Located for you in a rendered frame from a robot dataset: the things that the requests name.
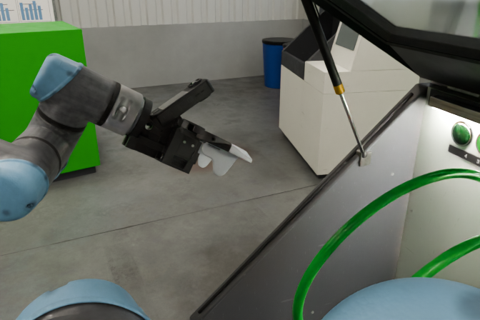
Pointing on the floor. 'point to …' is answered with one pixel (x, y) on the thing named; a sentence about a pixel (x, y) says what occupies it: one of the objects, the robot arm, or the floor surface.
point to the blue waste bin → (273, 60)
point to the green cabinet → (11, 108)
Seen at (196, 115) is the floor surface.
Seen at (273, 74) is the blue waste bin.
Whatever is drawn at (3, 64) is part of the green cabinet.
